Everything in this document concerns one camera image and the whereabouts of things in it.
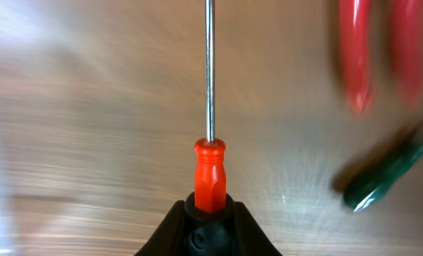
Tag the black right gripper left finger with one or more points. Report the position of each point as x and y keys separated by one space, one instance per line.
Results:
x=168 y=239

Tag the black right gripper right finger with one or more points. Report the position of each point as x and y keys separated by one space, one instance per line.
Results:
x=249 y=238

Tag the red black screwdriver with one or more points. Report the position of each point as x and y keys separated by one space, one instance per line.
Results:
x=208 y=216

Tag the green round object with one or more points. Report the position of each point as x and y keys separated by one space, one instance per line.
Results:
x=373 y=183

